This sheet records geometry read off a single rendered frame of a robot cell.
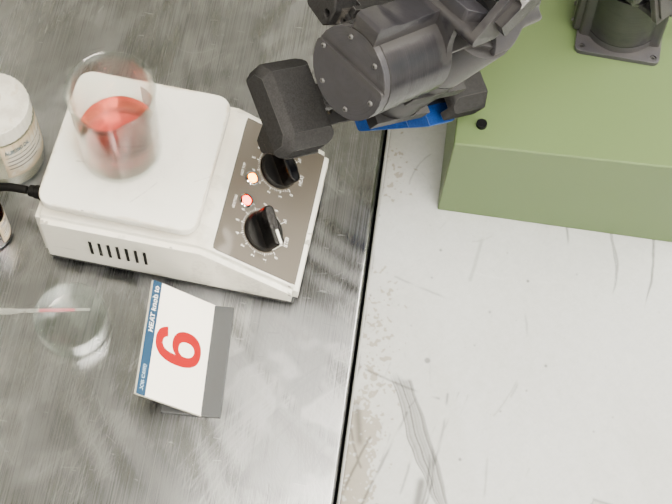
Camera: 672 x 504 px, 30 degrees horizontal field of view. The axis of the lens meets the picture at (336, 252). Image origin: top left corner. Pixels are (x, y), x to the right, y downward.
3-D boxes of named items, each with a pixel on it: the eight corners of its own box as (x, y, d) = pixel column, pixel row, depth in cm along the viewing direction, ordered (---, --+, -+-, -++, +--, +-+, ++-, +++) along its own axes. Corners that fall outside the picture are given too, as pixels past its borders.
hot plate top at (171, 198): (233, 103, 96) (233, 97, 96) (196, 239, 91) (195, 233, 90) (82, 74, 97) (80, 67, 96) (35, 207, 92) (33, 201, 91)
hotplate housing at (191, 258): (328, 168, 103) (333, 115, 96) (296, 310, 98) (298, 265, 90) (67, 117, 104) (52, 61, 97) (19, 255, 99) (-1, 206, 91)
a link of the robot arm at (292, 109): (548, 70, 86) (515, -11, 87) (339, 115, 75) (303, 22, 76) (474, 115, 93) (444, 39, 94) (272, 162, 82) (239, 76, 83)
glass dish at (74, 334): (37, 296, 97) (32, 284, 95) (109, 290, 98) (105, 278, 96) (38, 362, 95) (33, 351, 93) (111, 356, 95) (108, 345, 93)
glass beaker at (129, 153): (88, 111, 95) (72, 44, 87) (172, 121, 95) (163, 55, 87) (70, 191, 92) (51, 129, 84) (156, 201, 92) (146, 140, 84)
